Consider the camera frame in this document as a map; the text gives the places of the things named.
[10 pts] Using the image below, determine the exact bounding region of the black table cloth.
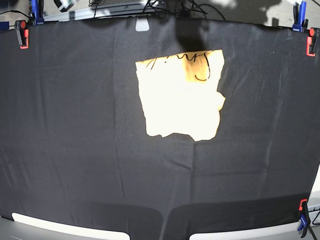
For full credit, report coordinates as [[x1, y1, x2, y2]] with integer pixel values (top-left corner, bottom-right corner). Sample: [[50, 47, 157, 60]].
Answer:
[[0, 17, 320, 240]]

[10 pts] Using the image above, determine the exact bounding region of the red black clamp far left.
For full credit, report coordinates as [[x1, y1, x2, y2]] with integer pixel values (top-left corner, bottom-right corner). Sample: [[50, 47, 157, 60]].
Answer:
[[14, 20, 29, 49]]

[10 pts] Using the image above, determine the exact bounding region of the aluminium rail with cables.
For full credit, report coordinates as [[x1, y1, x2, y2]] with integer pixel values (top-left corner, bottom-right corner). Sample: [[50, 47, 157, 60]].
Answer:
[[42, 0, 226, 21]]

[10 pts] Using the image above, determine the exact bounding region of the blue clamp far right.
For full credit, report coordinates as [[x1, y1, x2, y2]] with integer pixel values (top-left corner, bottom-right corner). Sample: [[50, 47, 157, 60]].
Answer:
[[292, 1, 308, 33]]

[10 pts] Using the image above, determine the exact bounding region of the red black clamp near right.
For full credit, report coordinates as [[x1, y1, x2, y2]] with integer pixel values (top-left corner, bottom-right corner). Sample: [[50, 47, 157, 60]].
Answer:
[[299, 198, 311, 238]]

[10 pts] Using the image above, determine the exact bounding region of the blue clamp far left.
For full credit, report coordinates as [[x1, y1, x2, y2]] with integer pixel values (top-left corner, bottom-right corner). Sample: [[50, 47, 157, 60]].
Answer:
[[28, 0, 45, 26]]

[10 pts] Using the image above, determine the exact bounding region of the red black clamp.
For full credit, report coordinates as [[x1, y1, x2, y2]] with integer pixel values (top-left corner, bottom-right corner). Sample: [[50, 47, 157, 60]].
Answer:
[[306, 27, 320, 57], [14, 20, 29, 49], [299, 198, 311, 238]]

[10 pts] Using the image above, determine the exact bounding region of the blue clamp near right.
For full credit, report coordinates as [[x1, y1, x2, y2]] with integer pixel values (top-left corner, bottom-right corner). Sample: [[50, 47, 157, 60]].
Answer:
[[297, 214, 308, 232]]

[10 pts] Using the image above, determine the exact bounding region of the grey camera mount base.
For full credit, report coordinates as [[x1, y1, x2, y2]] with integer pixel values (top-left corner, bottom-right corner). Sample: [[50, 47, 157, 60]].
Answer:
[[135, 17, 150, 32]]

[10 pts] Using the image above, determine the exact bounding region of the blue clamp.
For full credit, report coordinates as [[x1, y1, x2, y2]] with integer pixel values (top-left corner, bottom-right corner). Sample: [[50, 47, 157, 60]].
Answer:
[[292, 1, 308, 33], [28, 0, 45, 26], [297, 214, 308, 232]]

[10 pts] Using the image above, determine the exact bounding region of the yellow t-shirt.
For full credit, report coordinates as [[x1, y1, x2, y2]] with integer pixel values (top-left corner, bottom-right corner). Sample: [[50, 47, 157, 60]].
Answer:
[[135, 49, 226, 142]]

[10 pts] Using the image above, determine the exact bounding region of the red black clamp far right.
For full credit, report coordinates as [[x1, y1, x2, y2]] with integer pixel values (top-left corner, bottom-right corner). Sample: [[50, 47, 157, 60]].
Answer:
[[306, 27, 320, 57]]

